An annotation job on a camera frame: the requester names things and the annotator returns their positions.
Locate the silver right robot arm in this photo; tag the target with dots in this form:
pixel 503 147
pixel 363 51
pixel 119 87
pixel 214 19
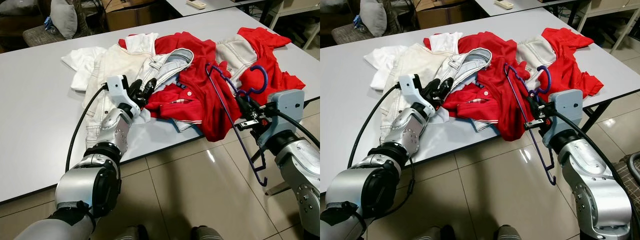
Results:
pixel 595 190
pixel 300 170

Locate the grey robot left leg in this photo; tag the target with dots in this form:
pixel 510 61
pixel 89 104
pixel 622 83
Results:
pixel 434 233
pixel 130 233

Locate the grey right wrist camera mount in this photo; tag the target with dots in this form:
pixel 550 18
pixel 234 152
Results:
pixel 565 112
pixel 287 112

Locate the cream denim garment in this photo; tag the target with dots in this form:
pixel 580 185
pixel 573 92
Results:
pixel 235 52
pixel 535 50

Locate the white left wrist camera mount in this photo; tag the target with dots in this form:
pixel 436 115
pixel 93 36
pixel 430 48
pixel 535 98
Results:
pixel 117 87
pixel 410 87

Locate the black table leg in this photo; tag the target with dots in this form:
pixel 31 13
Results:
pixel 598 115

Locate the white remote control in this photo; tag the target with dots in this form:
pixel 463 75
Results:
pixel 504 4
pixel 196 4

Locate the grey robot right leg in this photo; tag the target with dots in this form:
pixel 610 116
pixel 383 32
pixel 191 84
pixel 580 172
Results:
pixel 507 233
pixel 206 234

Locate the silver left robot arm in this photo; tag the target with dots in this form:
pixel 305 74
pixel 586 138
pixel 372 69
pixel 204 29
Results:
pixel 92 185
pixel 385 185

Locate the blue plastic clothes hanger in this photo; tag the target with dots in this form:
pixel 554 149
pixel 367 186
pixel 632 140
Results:
pixel 549 79
pixel 265 79

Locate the grey robot leg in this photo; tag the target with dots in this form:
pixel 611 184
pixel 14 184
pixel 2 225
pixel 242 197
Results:
pixel 206 234
pixel 130 233
pixel 507 233
pixel 434 233

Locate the blue patterned packet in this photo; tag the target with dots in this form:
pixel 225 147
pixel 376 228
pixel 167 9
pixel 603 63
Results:
pixel 358 21
pixel 50 24

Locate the red polo shirt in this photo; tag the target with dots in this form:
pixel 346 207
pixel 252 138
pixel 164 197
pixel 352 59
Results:
pixel 500 110
pixel 205 110

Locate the white table frame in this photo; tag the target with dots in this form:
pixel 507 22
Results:
pixel 615 11
pixel 300 8

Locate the grey pillow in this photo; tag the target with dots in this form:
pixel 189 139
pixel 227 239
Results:
pixel 373 15
pixel 64 17

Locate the white t-shirt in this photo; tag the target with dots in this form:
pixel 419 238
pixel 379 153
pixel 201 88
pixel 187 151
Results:
pixel 385 60
pixel 82 62

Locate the brown woven chair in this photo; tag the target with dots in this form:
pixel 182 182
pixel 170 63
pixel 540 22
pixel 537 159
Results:
pixel 629 175
pixel 350 34
pixel 40 36

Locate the red t-shirt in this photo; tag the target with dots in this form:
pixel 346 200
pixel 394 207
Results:
pixel 570 55
pixel 270 50

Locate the brown cardboard box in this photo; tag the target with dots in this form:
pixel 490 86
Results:
pixel 440 17
pixel 130 17

